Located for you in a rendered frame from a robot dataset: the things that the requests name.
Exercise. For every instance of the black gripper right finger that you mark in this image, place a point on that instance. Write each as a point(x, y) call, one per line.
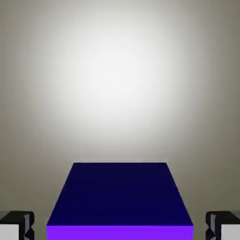
point(225, 218)

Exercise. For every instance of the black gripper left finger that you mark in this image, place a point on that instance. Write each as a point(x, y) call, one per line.
point(13, 218)

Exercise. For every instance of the large purple box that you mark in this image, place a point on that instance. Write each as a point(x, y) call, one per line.
point(120, 198)

